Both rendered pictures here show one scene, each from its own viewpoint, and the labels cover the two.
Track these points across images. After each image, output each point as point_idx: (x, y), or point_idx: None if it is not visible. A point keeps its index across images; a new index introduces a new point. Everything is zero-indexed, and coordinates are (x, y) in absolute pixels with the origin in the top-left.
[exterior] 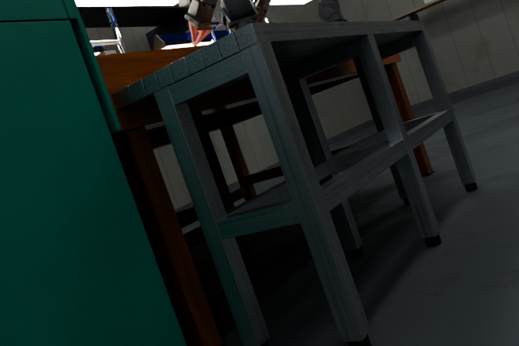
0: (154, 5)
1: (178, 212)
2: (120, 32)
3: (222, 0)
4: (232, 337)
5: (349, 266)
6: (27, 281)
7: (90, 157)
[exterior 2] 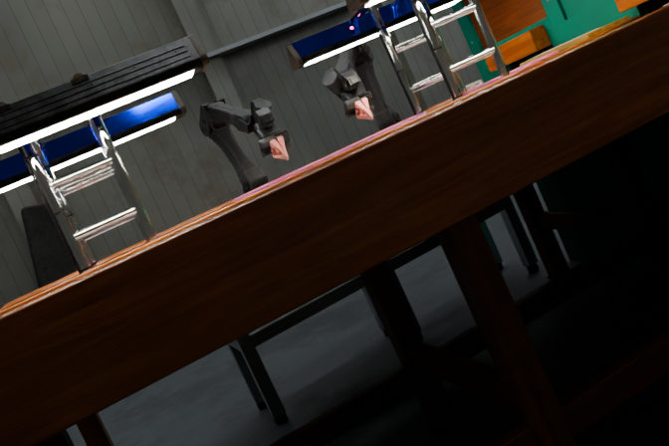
0: (338, 50)
1: (461, 356)
2: (382, 43)
3: (392, 108)
4: (541, 282)
5: (434, 330)
6: None
7: None
